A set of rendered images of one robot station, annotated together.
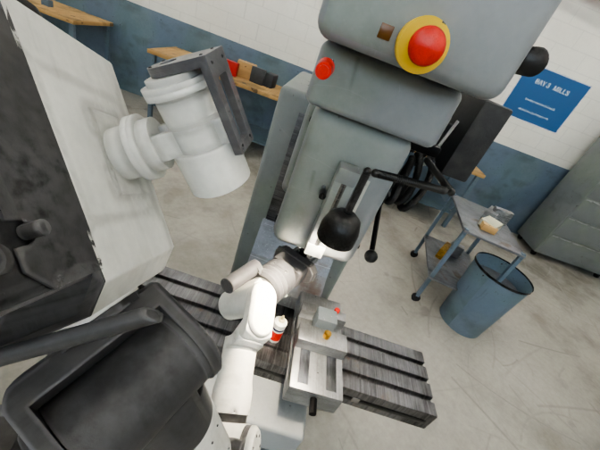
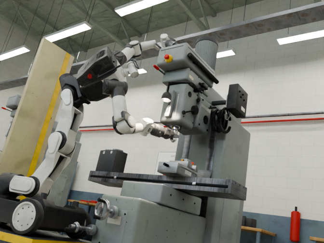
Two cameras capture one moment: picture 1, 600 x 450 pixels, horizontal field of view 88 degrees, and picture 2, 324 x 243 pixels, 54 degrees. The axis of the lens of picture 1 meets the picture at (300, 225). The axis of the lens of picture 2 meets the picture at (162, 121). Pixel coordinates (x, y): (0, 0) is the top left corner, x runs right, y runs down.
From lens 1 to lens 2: 2.20 m
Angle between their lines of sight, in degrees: 65
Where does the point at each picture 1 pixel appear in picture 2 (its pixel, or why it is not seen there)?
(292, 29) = (264, 192)
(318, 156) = not seen: hidden behind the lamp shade
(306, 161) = not seen: hidden behind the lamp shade
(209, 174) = (131, 70)
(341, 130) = (171, 87)
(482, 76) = (179, 58)
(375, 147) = (178, 86)
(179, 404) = (119, 84)
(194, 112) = (131, 64)
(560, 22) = not seen: outside the picture
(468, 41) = (175, 55)
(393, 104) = (176, 74)
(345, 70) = (167, 74)
